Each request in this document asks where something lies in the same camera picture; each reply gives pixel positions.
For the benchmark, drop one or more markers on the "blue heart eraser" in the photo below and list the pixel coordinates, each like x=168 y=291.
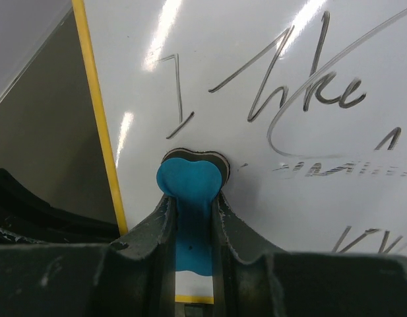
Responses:
x=193 y=179

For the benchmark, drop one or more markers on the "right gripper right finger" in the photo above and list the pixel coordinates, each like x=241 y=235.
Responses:
x=253 y=277

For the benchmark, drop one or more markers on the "yellow framed whiteboard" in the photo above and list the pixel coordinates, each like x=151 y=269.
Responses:
x=306 y=100

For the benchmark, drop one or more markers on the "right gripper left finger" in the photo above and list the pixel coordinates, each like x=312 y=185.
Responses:
x=132 y=276

